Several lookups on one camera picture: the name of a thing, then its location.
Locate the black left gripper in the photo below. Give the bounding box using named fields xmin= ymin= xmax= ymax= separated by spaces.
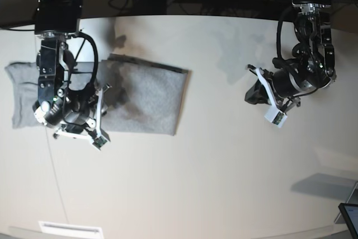
xmin=244 ymin=67 xmax=336 ymax=108

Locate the grey tablet stand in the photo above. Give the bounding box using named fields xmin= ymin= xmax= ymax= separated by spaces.
xmin=334 ymin=181 xmax=357 ymax=224

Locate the black tablet screen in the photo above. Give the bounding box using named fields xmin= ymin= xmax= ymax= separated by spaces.
xmin=338 ymin=203 xmax=358 ymax=239

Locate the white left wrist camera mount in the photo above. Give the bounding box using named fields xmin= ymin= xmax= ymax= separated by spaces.
xmin=246 ymin=64 xmax=288 ymax=128

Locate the grey T-shirt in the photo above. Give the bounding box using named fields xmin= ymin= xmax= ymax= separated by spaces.
xmin=4 ymin=54 xmax=189 ymax=135

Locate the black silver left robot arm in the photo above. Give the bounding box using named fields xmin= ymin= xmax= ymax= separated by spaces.
xmin=244 ymin=0 xmax=336 ymax=111

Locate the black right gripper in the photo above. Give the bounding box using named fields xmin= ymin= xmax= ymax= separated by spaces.
xmin=32 ymin=85 xmax=109 ymax=138

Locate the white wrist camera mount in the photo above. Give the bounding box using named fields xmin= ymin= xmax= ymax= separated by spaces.
xmin=246 ymin=64 xmax=288 ymax=128
xmin=53 ymin=83 xmax=111 ymax=150

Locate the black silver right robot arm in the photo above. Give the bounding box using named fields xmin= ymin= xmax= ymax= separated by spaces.
xmin=32 ymin=0 xmax=109 ymax=144

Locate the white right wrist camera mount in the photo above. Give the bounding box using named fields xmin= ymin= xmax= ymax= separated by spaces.
xmin=53 ymin=83 xmax=111 ymax=150

